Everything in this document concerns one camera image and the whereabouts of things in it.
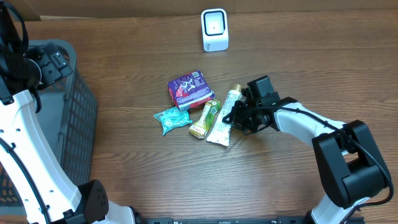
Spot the white packet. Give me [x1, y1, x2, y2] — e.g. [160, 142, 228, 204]
[206, 83, 244, 147]

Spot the yellow green snack packet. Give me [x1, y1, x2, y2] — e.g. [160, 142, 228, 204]
[189, 99, 221, 139]

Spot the purple sanitary pad pack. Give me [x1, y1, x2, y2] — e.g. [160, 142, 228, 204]
[167, 70, 215, 111]

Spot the mint green wipes packet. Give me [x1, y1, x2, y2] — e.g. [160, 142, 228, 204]
[154, 106, 192, 136]

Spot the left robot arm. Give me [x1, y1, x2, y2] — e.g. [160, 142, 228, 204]
[1, 2, 139, 223]

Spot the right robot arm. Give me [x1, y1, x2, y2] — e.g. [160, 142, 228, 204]
[223, 76, 394, 223]

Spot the white barcode scanner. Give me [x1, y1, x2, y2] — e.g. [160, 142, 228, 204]
[201, 8, 229, 52]

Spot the grey plastic mesh basket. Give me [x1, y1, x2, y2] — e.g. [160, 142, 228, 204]
[1, 40, 97, 208]

